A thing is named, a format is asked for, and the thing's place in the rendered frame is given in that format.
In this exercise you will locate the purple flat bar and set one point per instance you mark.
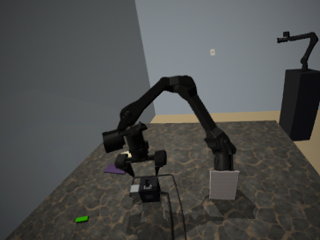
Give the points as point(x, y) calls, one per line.
point(111, 168)

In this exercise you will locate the small green flat bar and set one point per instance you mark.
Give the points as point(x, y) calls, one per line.
point(82, 219)

